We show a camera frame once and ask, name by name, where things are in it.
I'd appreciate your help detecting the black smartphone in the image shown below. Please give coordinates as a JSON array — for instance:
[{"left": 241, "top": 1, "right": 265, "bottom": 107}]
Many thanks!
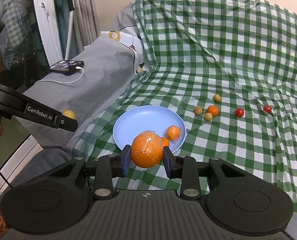
[{"left": 48, "top": 60, "right": 85, "bottom": 75}]

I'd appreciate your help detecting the black white dotted pole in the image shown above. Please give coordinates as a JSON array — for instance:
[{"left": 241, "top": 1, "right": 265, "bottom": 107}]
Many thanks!
[{"left": 52, "top": 0, "right": 77, "bottom": 61}]

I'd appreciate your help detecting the white charging cable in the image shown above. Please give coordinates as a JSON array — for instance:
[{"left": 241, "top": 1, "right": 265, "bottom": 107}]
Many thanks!
[{"left": 35, "top": 66, "right": 85, "bottom": 87}]

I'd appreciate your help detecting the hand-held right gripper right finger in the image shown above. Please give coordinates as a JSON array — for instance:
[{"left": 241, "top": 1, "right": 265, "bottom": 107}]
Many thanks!
[{"left": 163, "top": 147, "right": 249, "bottom": 198}]

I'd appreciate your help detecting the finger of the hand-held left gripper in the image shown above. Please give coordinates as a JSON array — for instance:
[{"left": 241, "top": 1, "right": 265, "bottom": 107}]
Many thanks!
[{"left": 12, "top": 95, "right": 79, "bottom": 132}]

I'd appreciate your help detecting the glass door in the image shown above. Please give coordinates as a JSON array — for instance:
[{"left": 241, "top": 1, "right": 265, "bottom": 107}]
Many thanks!
[{"left": 0, "top": 0, "right": 50, "bottom": 183}]

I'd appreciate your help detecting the white door frame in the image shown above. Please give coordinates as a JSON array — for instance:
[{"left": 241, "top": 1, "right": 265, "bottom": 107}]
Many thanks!
[{"left": 31, "top": 0, "right": 64, "bottom": 63}]

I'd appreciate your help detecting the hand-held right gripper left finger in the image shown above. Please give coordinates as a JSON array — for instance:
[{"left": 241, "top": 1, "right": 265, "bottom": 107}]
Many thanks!
[{"left": 48, "top": 145, "right": 132, "bottom": 200}]

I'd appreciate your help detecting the light blue plate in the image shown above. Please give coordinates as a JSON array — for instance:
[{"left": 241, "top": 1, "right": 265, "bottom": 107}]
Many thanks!
[{"left": 113, "top": 105, "right": 186, "bottom": 154}]

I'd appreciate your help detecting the grey curtain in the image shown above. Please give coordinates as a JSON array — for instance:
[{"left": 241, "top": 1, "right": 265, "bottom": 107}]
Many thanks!
[{"left": 72, "top": 0, "right": 101, "bottom": 52}]

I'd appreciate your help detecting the green white checked cloth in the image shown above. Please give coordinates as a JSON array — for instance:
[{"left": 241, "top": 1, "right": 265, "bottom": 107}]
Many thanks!
[{"left": 72, "top": 0, "right": 297, "bottom": 227}]

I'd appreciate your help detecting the floral printed white cloth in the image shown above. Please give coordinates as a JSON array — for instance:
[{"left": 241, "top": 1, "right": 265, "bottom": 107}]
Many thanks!
[{"left": 100, "top": 30, "right": 149, "bottom": 75}]

